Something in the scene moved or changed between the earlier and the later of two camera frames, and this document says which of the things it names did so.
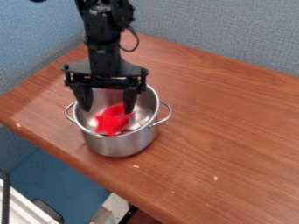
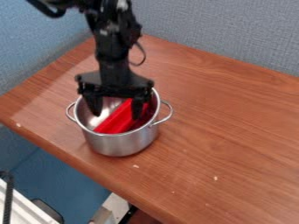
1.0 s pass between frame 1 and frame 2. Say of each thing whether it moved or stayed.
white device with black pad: stayed
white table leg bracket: stayed
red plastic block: moved
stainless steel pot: stayed
